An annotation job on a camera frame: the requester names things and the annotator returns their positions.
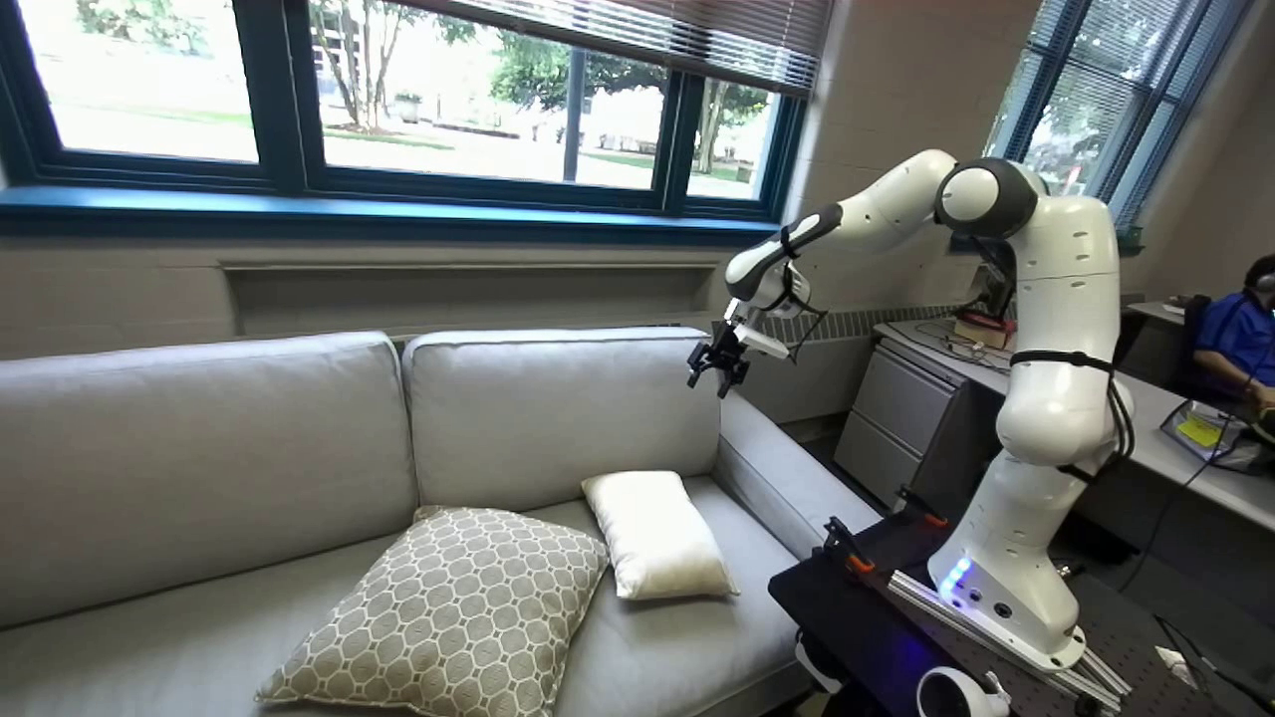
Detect narrow grey couch back cushion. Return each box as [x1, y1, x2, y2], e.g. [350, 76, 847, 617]
[402, 327, 726, 533]

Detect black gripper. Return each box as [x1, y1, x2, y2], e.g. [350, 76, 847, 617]
[684, 318, 757, 403]

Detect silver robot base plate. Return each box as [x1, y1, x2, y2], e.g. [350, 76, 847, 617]
[883, 569, 1135, 717]

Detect wide grey couch back cushion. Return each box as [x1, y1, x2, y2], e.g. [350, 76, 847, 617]
[0, 331, 420, 631]

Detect narrow blue framed window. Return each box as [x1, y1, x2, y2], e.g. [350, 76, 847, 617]
[981, 0, 1260, 250]

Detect light grey fabric couch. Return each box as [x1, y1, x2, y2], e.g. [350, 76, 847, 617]
[0, 327, 887, 717]

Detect grey metal filing cabinet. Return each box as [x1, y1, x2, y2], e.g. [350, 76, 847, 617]
[833, 331, 1007, 522]

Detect wall radiator vent grille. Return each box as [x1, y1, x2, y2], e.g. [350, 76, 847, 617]
[749, 309, 895, 360]

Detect octagon patterned beige pillow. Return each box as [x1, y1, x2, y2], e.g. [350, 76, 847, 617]
[256, 504, 615, 717]

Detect yellow pad on tablet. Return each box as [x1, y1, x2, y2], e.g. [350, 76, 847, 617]
[1159, 398, 1246, 469]

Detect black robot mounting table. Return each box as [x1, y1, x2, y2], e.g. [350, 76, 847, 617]
[763, 504, 1275, 717]

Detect person in blue shirt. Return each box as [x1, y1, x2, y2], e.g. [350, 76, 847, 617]
[1186, 250, 1275, 420]

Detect white VR controller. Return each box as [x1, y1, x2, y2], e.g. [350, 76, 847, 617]
[912, 663, 1016, 717]

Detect plain cream pillow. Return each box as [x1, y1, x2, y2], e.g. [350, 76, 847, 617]
[576, 467, 736, 609]

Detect wide blue framed window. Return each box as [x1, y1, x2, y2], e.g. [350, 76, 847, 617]
[0, 0, 833, 254]

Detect white desk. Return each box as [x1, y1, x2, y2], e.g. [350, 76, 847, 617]
[872, 295, 1275, 533]

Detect horizontal window blind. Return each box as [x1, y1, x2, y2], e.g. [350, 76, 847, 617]
[434, 0, 833, 98]

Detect orange black clamp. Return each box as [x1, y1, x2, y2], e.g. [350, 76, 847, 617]
[815, 516, 887, 584]

